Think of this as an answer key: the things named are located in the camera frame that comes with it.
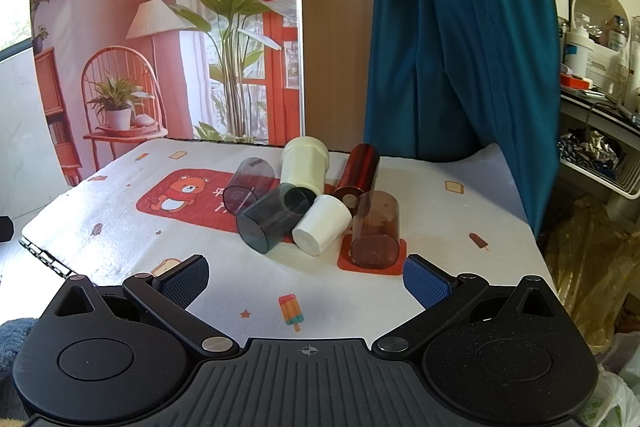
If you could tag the wooden board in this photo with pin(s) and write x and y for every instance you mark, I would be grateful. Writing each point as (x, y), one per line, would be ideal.
(335, 32)

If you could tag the dark teal transparent cup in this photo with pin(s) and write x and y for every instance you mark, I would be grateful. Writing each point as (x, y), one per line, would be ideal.
(270, 219)

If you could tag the yellow plastic bag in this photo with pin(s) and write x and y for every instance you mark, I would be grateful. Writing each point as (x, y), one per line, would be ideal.
(590, 267)

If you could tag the printed room backdrop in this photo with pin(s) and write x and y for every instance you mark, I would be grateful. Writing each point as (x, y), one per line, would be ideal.
(150, 32)

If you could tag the red glossy cup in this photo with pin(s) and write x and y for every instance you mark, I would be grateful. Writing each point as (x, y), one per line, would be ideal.
(357, 172)

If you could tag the small white cup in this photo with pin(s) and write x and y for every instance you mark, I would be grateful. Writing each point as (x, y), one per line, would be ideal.
(322, 224)

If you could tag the white storage basket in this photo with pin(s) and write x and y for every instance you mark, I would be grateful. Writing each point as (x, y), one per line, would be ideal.
(600, 172)

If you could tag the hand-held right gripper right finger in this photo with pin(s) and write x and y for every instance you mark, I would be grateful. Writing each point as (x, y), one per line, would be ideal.
(426, 281)

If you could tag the brown transparent cup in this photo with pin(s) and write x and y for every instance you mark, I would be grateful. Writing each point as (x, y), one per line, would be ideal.
(376, 232)

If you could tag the white jar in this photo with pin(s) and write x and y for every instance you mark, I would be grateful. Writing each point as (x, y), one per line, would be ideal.
(579, 52)

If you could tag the large cream cup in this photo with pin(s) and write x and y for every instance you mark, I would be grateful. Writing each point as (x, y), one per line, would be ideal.
(304, 167)

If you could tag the orange box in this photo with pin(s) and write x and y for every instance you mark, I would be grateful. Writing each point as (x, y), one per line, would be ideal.
(574, 81)

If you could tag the teal curtain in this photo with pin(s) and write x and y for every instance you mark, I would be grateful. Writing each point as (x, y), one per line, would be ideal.
(460, 32)

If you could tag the white cosmetic organizer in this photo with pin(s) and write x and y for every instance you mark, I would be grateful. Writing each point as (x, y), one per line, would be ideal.
(600, 14)

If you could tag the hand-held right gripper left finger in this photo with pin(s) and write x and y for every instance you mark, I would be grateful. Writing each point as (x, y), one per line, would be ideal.
(182, 281)

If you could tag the printed bear table cloth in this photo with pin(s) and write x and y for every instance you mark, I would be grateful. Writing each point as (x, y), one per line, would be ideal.
(150, 247)

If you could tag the blue fluffy cloth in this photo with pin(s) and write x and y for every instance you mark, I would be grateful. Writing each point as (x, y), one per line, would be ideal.
(17, 347)

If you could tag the purple transparent cup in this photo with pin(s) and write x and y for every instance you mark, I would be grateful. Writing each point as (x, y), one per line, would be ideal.
(247, 187)

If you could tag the white plastic bag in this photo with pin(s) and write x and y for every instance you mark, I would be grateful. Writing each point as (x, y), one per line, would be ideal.
(617, 397)

